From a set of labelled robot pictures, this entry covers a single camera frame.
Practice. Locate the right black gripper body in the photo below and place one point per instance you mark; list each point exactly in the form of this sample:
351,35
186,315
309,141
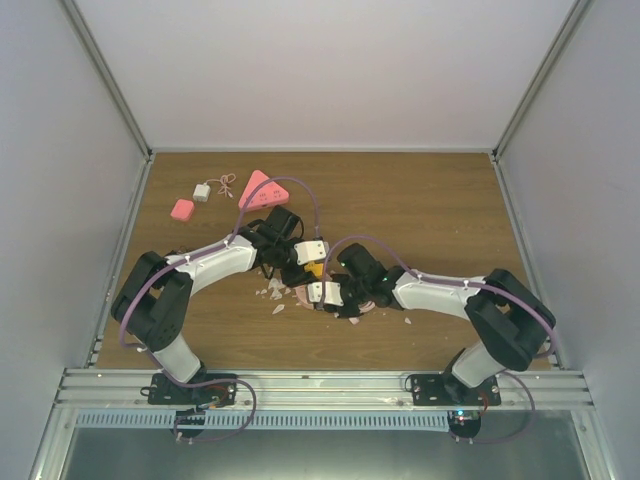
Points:
354,312

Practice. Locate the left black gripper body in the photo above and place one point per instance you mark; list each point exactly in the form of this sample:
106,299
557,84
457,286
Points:
290,279

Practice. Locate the round pink socket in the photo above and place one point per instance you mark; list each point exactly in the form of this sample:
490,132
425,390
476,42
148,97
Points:
301,292

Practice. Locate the yellow cube socket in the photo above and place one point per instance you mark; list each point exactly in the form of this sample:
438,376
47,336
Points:
315,268

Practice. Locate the pink triangular power strip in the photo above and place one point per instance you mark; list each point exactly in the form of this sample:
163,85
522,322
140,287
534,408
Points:
270,195

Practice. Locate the white USB charger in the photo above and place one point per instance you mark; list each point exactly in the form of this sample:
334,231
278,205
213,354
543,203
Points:
202,193

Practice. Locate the pink rectangular plug adapter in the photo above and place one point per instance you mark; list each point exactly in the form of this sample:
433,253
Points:
182,210

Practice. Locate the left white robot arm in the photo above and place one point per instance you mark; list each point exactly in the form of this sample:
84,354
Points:
152,303

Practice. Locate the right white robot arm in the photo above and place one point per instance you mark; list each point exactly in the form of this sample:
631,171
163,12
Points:
513,326

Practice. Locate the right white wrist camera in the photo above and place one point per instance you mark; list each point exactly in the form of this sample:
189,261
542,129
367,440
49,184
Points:
328,293

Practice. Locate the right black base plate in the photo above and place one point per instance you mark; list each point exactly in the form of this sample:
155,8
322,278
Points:
438,390

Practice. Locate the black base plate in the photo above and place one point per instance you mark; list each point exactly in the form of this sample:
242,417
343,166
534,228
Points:
438,390
162,391

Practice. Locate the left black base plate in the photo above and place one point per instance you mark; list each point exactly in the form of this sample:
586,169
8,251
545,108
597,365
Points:
162,391

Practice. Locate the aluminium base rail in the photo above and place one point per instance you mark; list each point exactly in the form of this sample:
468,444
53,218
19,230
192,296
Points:
325,390

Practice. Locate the slotted cable duct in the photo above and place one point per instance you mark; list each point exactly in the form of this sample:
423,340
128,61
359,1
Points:
267,420

